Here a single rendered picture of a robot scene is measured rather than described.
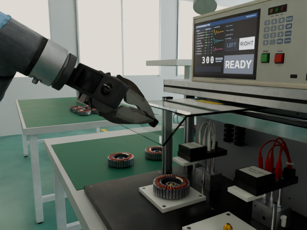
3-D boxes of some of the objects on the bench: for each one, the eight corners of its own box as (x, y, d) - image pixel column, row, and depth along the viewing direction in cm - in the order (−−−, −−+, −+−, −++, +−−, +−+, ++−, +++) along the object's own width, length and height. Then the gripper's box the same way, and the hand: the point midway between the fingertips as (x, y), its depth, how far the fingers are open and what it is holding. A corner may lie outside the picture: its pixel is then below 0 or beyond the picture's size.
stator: (121, 170, 107) (120, 162, 106) (102, 164, 114) (102, 156, 113) (139, 163, 115) (139, 154, 115) (120, 157, 122) (120, 149, 122)
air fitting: (283, 229, 63) (284, 217, 62) (279, 227, 64) (280, 215, 63) (286, 227, 63) (288, 216, 63) (282, 225, 64) (283, 214, 64)
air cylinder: (276, 232, 64) (277, 211, 63) (251, 217, 70) (252, 198, 69) (289, 227, 66) (291, 206, 65) (264, 212, 72) (265, 193, 71)
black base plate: (209, 394, 34) (210, 379, 34) (83, 191, 89) (83, 185, 89) (383, 265, 56) (384, 256, 56) (196, 167, 111) (196, 162, 111)
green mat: (76, 190, 90) (76, 190, 90) (50, 145, 143) (50, 144, 143) (265, 150, 134) (265, 149, 134) (192, 127, 187) (192, 126, 187)
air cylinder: (209, 191, 84) (209, 175, 83) (194, 183, 91) (195, 167, 90) (221, 188, 87) (222, 172, 86) (206, 180, 93) (207, 165, 92)
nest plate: (162, 213, 72) (162, 209, 72) (138, 190, 85) (138, 187, 85) (205, 200, 79) (206, 196, 79) (177, 181, 92) (177, 178, 92)
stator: (162, 204, 75) (162, 191, 74) (147, 187, 85) (147, 176, 84) (196, 196, 79) (197, 184, 78) (178, 181, 89) (178, 171, 89)
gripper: (67, 49, 53) (149, 97, 64) (45, 90, 52) (132, 132, 63) (76, 47, 46) (167, 101, 56) (51, 93, 45) (149, 140, 55)
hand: (150, 117), depth 56 cm, fingers closed, pressing on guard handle
